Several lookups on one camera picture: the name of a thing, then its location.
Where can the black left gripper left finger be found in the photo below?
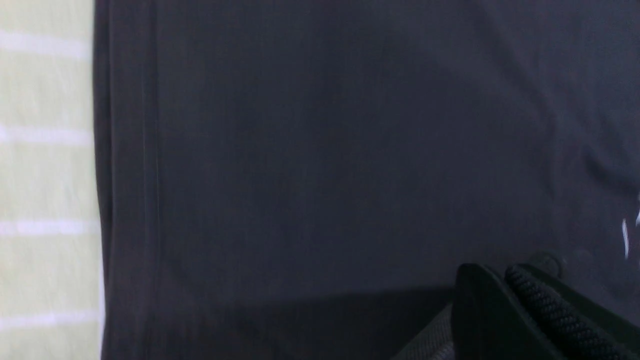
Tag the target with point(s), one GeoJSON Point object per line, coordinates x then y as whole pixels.
{"type": "Point", "coordinates": [488, 321]}

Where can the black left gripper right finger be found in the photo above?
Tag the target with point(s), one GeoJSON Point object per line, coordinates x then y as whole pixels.
{"type": "Point", "coordinates": [577, 326]}

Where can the dark gray long-sleeve top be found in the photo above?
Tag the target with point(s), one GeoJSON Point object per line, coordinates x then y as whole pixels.
{"type": "Point", "coordinates": [301, 179]}

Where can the green checkered table mat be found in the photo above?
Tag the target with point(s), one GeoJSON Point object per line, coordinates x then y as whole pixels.
{"type": "Point", "coordinates": [52, 305]}

